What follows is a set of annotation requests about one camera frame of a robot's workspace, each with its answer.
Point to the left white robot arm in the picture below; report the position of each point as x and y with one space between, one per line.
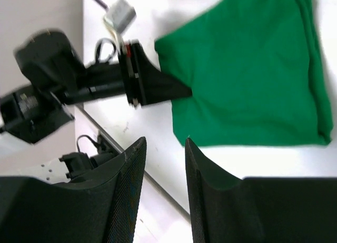
58 78

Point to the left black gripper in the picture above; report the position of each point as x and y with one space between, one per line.
129 72

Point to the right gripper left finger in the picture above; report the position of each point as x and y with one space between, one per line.
100 205

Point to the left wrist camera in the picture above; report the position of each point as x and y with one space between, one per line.
119 16

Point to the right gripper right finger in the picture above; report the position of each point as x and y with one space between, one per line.
225 208

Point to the green t shirt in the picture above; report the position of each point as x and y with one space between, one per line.
256 74

